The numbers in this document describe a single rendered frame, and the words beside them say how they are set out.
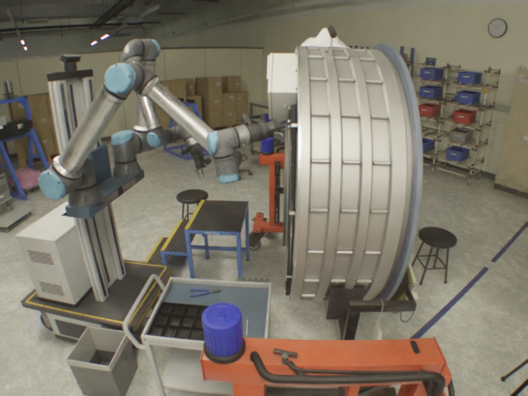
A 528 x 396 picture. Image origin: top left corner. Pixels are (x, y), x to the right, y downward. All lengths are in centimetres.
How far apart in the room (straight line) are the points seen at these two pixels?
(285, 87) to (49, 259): 174
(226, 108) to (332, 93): 769
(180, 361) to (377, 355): 117
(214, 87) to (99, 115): 735
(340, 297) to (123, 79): 130
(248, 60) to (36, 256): 916
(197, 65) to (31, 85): 430
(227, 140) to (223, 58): 888
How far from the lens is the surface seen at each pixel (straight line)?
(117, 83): 141
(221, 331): 95
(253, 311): 166
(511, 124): 600
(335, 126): 127
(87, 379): 220
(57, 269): 233
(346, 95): 137
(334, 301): 159
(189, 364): 193
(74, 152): 159
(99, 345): 237
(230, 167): 136
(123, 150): 220
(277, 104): 143
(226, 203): 293
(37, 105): 781
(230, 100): 900
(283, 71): 146
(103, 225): 241
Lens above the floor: 177
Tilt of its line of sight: 23 degrees down
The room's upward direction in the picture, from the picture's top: straight up
